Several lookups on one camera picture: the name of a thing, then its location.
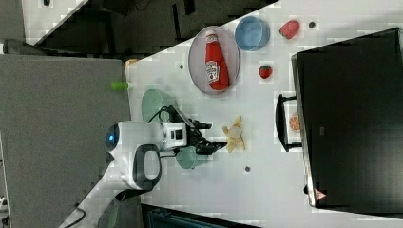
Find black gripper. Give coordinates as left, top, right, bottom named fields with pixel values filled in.
left=186, top=119, right=227, bottom=155

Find plush peeled banana toy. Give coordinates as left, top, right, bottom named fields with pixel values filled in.
left=222, top=115, right=245, bottom=153

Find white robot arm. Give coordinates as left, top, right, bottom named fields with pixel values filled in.
left=58, top=119, right=226, bottom=228

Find black toaster oven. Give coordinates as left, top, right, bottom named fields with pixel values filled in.
left=276, top=28, right=403, bottom=219

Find green perforated colander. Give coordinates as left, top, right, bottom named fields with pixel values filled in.
left=142, top=89, right=178, bottom=122

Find red ketchup bottle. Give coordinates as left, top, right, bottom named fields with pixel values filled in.
left=205, top=30, right=229, bottom=91

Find small red strawberry toy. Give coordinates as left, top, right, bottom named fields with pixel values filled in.
left=259, top=65, right=273, bottom=79

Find grey round plate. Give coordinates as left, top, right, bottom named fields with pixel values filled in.
left=188, top=26, right=240, bottom=95

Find orange slice toy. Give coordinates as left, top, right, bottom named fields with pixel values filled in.
left=289, top=113, right=300, bottom=133

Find green bottle cap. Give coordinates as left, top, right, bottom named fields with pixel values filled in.
left=110, top=82, right=129, bottom=91

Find blue bowl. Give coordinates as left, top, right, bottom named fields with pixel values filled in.
left=234, top=16, right=270, bottom=51

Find large strawberry toy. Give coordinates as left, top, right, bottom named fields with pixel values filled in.
left=279, top=20, right=300, bottom=40

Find green cup with handle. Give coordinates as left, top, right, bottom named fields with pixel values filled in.
left=176, top=146, right=208, bottom=169

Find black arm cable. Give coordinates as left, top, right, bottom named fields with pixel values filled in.
left=147, top=104, right=179, bottom=124

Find blue metal frame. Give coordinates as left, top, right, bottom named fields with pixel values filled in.
left=145, top=209, right=255, bottom=228

